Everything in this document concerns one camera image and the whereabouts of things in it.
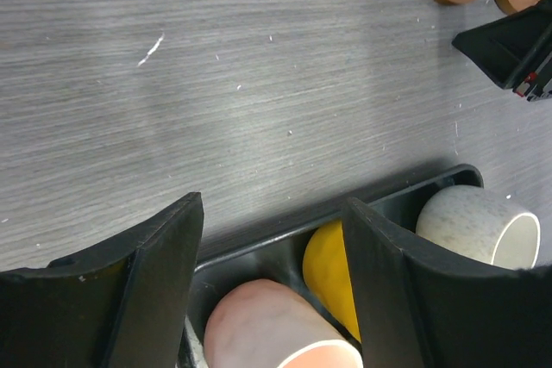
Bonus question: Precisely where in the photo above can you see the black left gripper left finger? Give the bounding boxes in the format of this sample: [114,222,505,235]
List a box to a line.
[1,192,204,367]

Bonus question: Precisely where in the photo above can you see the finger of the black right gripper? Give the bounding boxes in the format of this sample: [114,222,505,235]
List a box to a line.
[452,0,551,89]

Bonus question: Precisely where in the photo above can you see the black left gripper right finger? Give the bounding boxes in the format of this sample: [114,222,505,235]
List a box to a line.
[342,198,551,367]

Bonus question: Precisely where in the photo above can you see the cream ceramic mug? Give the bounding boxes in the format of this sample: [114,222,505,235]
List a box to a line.
[416,185,541,270]

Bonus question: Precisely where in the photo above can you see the pink ceramic mug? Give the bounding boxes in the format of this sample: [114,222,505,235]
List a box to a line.
[204,279,363,367]

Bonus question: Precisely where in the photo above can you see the yellow ceramic mug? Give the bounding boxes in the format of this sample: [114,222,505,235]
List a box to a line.
[302,220,361,342]

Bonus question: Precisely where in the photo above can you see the black plastic tray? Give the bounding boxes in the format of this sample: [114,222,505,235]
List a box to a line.
[176,164,484,367]

